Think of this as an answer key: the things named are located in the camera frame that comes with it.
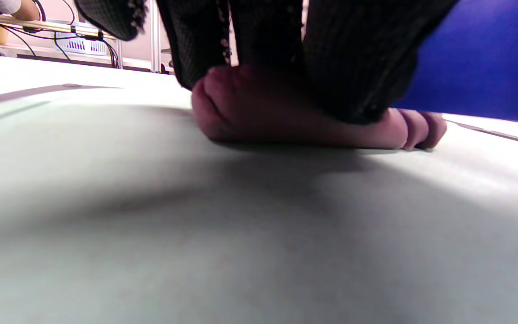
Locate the person's left hand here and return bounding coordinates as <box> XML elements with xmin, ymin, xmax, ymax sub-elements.
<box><xmin>75</xmin><ymin>0</ymin><xmax>460</xmax><ymax>126</ymax></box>

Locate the purple plasticine roll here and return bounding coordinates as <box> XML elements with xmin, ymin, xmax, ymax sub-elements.
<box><xmin>191</xmin><ymin>64</ymin><xmax>409</xmax><ymax>150</ymax></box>

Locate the blue plastic scraper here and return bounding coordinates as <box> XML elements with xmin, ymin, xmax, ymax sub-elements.
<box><xmin>392</xmin><ymin>0</ymin><xmax>518</xmax><ymax>124</ymax></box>

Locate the white plastic basket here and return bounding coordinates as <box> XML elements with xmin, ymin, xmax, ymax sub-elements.
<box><xmin>63</xmin><ymin>37</ymin><xmax>108</xmax><ymax>57</ymax></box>

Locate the green cutting board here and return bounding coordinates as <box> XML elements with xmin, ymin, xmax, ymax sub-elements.
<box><xmin>0</xmin><ymin>83</ymin><xmax>518</xmax><ymax>324</ymax></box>

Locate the white desk with cables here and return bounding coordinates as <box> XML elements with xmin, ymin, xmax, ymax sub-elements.
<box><xmin>0</xmin><ymin>13</ymin><xmax>174</xmax><ymax>73</ymax></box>

